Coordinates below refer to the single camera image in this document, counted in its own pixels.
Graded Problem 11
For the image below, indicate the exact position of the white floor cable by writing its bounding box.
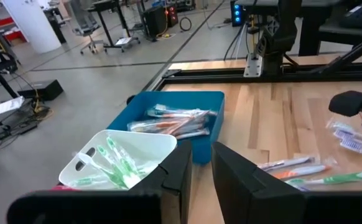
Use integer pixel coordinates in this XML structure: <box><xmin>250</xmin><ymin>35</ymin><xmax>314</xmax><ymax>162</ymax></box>
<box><xmin>234</xmin><ymin>24</ymin><xmax>247</xmax><ymax>60</ymax></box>

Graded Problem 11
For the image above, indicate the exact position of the black box on floor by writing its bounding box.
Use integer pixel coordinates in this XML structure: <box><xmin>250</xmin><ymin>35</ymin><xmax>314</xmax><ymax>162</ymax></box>
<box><xmin>17</xmin><ymin>79</ymin><xmax>64</xmax><ymax>101</ymax></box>

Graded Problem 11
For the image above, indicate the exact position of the white floor paper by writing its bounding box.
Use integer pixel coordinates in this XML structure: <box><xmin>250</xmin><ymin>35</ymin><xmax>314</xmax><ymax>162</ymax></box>
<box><xmin>0</xmin><ymin>96</ymin><xmax>26</xmax><ymax>115</ymax></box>

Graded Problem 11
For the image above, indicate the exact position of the teal plastic bin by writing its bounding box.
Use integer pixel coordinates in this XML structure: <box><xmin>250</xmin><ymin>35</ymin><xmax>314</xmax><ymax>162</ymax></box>
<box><xmin>106</xmin><ymin>90</ymin><xmax>225</xmax><ymax>166</ymax></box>

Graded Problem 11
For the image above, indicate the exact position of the black pedestal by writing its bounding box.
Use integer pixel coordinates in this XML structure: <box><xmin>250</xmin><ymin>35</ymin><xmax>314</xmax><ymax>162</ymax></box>
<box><xmin>44</xmin><ymin>7</ymin><xmax>67</xmax><ymax>44</ymax></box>

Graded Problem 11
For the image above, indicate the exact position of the white plastic bin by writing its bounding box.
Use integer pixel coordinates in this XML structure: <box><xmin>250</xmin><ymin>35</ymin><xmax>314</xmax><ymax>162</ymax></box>
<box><xmin>58</xmin><ymin>129</ymin><xmax>178</xmax><ymax>191</ymax></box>

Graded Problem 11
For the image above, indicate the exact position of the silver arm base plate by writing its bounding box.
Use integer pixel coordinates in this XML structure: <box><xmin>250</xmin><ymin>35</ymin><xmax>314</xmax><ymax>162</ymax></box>
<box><xmin>243</xmin><ymin>53</ymin><xmax>263</xmax><ymax>78</ymax></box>

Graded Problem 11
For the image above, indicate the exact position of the black side desk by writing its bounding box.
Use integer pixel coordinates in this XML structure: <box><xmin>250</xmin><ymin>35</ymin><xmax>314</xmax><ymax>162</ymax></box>
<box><xmin>233</xmin><ymin>0</ymin><xmax>362</xmax><ymax>57</ymax></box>

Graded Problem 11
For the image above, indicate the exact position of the black computer with red lights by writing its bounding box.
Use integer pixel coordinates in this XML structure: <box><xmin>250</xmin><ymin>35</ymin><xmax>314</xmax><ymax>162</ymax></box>
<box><xmin>143</xmin><ymin>5</ymin><xmax>179</xmax><ymax>42</ymax></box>

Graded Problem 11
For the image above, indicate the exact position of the yellow cable by stand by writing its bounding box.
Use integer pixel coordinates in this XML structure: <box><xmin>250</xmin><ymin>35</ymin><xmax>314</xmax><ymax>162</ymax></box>
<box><xmin>33</xmin><ymin>88</ymin><xmax>54</xmax><ymax>121</ymax></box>

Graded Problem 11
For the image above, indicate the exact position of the black computer with blue lights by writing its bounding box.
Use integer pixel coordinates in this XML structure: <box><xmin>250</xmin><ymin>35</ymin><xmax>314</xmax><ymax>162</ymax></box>
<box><xmin>230</xmin><ymin>0</ymin><xmax>247</xmax><ymax>27</ymax></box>

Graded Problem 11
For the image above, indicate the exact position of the black standing desk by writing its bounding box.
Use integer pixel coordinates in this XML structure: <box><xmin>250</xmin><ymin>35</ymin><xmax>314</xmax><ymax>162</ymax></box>
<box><xmin>87</xmin><ymin>0</ymin><xmax>141</xmax><ymax>53</ymax></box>

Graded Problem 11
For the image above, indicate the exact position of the black floor cable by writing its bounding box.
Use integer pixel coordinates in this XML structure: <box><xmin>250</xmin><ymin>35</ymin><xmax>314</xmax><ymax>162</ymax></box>
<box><xmin>223</xmin><ymin>27</ymin><xmax>243</xmax><ymax>62</ymax></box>

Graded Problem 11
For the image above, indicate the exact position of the black coiled cable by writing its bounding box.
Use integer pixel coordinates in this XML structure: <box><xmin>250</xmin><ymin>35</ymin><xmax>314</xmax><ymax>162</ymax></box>
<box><xmin>179</xmin><ymin>17</ymin><xmax>193</xmax><ymax>32</ymax></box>

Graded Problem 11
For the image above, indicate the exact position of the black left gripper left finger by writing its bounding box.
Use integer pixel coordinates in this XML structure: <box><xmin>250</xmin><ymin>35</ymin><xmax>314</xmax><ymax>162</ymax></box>
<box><xmin>6</xmin><ymin>139</ymin><xmax>193</xmax><ymax>224</ymax></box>

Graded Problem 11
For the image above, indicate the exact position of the white pillar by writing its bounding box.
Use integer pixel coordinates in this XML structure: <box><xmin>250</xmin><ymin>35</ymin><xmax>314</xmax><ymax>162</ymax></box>
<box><xmin>2</xmin><ymin>0</ymin><xmax>62</xmax><ymax>54</ymax></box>

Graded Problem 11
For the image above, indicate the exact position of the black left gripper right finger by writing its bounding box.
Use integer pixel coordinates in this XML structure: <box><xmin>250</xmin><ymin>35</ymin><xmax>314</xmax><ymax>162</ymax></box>
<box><xmin>211</xmin><ymin>141</ymin><xmax>362</xmax><ymax>224</ymax></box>

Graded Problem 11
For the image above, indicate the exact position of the grey office chair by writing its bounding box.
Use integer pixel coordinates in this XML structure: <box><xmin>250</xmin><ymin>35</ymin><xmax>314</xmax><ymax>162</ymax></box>
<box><xmin>68</xmin><ymin>0</ymin><xmax>107</xmax><ymax>55</ymax></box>

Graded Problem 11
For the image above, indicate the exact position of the yellow floor cable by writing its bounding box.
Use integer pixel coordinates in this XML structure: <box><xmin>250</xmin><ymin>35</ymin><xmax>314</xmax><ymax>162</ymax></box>
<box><xmin>249</xmin><ymin>14</ymin><xmax>257</xmax><ymax>35</ymax></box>

